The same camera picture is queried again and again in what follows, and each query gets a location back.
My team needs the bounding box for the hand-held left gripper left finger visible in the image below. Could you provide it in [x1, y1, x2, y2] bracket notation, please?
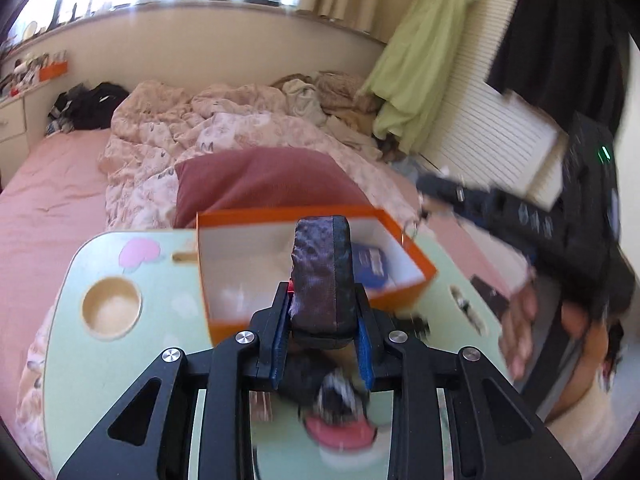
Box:
[56, 280, 296, 480]

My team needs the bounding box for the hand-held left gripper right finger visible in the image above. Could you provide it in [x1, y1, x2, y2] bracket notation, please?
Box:
[352, 282, 583, 480]

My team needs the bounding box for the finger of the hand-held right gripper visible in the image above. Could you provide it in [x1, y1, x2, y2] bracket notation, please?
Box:
[425, 202, 533, 263]
[417, 173, 506, 213]

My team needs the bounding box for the brown block with red symbol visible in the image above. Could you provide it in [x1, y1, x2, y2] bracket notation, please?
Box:
[289, 215, 357, 348]

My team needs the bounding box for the orange cardboard box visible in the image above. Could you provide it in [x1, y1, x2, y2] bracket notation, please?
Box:
[196, 205, 438, 347]

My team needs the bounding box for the person's right forearm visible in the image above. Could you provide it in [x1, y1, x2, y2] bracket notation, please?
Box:
[544, 317, 623, 423]

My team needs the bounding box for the light green desktop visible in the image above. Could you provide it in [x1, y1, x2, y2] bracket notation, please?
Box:
[42, 227, 551, 480]

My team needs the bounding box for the person's right hand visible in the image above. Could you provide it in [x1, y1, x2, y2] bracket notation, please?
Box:
[499, 272, 608, 382]

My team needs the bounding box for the black plush toy pink tongue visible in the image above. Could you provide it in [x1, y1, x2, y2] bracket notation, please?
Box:
[280, 347, 432, 452]

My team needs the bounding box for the black phone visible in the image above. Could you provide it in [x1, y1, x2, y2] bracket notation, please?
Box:
[470, 275, 511, 307]

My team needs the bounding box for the white slatted wardrobe door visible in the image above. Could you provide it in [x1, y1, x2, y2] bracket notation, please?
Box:
[415, 0, 576, 211]

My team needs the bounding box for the blue patterned tin box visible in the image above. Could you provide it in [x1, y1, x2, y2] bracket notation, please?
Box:
[354, 242, 392, 292]

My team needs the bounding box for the light green garment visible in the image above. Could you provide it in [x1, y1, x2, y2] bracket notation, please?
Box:
[360, 0, 486, 153]

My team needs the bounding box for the pile of beige clothes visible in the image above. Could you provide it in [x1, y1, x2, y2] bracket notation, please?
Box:
[270, 71, 386, 161]

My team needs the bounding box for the black hanging garment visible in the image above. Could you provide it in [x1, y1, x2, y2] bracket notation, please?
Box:
[487, 0, 632, 128]

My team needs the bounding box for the floral cream duvet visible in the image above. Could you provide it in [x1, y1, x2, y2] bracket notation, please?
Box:
[97, 80, 431, 233]

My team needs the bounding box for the pink bed sheet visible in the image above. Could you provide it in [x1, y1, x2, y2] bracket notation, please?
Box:
[0, 127, 516, 426]

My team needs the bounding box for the pile of black clothes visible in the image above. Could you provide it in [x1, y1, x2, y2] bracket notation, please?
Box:
[47, 82, 131, 133]

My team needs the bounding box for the white nightstand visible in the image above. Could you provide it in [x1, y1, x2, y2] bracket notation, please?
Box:
[0, 97, 28, 148]

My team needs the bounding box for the orange desk organizer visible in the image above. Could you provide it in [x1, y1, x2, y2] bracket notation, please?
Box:
[39, 60, 68, 82]

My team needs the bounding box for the maroon corduroy pillow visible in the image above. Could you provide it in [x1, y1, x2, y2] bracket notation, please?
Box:
[172, 147, 373, 231]

